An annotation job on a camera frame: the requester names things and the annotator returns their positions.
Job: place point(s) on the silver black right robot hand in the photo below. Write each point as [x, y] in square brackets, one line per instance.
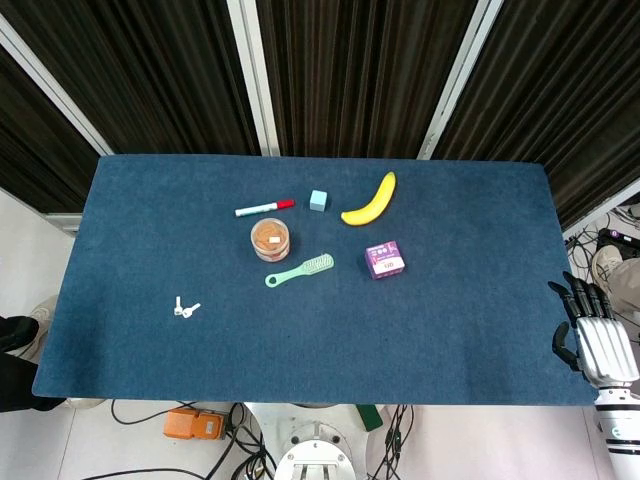
[605, 345]

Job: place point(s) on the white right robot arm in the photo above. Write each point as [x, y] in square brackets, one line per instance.
[622, 430]

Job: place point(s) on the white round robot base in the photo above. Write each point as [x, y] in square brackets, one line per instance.
[320, 450]

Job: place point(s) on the person's beige trouser leg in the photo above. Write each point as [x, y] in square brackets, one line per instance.
[627, 282]

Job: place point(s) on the white grey sneaker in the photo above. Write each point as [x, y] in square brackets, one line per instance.
[605, 262]

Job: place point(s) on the black device with purple light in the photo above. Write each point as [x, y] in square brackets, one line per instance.
[620, 235]

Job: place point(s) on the purple cardboard box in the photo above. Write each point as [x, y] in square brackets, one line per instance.
[384, 260]

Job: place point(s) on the green flat piece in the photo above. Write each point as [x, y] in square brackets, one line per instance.
[369, 417]

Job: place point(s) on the dark pleated curtain panel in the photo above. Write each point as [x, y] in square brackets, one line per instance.
[30, 150]
[150, 75]
[560, 100]
[360, 75]

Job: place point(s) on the yellow banana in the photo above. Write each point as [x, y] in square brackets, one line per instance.
[372, 205]

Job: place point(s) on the blue table cloth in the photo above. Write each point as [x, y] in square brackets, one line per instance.
[320, 340]

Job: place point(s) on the mint green brush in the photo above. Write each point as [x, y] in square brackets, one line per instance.
[300, 270]

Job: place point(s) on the light blue cube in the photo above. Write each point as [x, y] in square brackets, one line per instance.
[319, 200]

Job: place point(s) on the clear jar of rubber bands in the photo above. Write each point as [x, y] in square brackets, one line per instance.
[270, 240]

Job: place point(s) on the white marker with red cap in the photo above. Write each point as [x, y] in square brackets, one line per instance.
[262, 207]

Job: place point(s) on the orange box on floor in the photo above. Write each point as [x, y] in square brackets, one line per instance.
[195, 424]

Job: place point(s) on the beige sneaker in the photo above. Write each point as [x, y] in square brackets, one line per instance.
[45, 320]

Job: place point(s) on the person's black trouser leg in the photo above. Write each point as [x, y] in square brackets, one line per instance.
[20, 370]

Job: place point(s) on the white frame post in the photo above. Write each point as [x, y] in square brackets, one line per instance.
[55, 95]
[255, 80]
[600, 210]
[460, 80]

